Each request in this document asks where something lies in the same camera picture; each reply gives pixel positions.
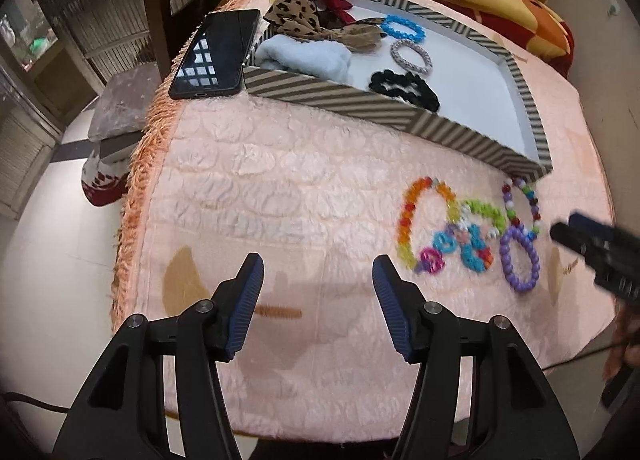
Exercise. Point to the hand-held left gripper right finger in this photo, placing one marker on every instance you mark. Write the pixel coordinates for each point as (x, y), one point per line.
(395, 310)

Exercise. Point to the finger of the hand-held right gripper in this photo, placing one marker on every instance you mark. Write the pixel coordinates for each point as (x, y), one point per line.
(607, 267)
(592, 226)

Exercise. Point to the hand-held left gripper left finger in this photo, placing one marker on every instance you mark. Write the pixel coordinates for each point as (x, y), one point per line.
(245, 307)

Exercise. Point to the striped tray box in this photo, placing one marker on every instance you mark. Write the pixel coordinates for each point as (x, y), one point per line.
(450, 90)

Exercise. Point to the person's right hand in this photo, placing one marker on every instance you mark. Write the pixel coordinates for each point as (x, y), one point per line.
(627, 345)

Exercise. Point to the pink fuzzy tablecloth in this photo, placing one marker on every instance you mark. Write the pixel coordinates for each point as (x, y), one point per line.
(280, 180)

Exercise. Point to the red white cloth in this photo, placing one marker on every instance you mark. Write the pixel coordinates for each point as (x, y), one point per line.
(102, 180)

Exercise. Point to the black scrunchie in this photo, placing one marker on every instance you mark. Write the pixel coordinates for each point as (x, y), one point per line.
(400, 87)

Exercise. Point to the grey chair cushion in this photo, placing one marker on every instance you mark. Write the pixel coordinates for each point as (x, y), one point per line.
(125, 105)

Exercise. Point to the black smartphone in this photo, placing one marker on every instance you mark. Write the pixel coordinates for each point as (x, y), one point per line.
(215, 52)

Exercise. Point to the light blue fluffy cloth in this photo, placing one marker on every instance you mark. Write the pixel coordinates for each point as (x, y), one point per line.
(305, 57)

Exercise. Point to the leopard print scrunchie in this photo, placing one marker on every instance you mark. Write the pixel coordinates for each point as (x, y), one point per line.
(350, 36)
(290, 7)

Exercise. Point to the dark red scrunchie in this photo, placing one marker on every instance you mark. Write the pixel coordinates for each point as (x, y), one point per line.
(330, 0)

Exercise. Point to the dark wooden chair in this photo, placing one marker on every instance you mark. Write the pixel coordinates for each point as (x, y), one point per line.
(160, 0)

